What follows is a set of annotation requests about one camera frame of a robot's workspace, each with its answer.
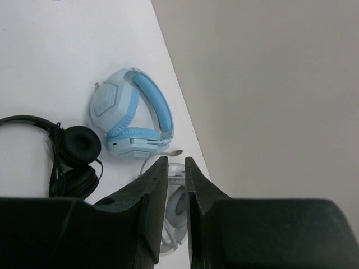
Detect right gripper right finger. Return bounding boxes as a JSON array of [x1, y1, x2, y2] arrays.
[[185, 157, 358, 268]]

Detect black on-ear headphones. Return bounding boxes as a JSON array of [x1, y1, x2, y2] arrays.
[[1, 115, 102, 200]]

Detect light blue headphones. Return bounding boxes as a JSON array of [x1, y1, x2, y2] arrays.
[[90, 68, 174, 159]]

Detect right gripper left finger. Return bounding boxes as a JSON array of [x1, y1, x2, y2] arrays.
[[1, 156, 168, 268]]

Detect grey white gaming headset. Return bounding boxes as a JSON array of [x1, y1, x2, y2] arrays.
[[160, 163, 188, 256]]

